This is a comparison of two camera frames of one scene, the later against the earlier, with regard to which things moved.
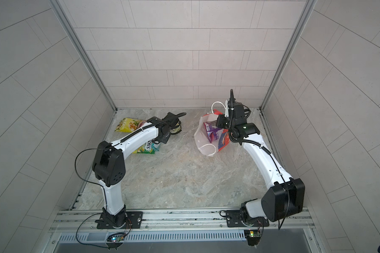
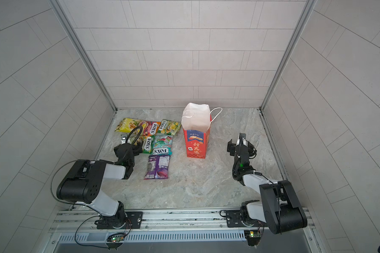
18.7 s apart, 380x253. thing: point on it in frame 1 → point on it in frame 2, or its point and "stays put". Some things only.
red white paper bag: x=210 y=138 → x=197 y=119
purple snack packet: x=212 y=132 → x=158 y=167
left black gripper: x=167 y=139 → x=135 y=148
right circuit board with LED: x=252 y=233 stays put
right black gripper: x=221 y=118 → x=233 y=147
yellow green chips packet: x=129 y=125 stays put
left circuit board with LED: x=116 y=237 stays put
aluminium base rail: x=85 y=221 stays put
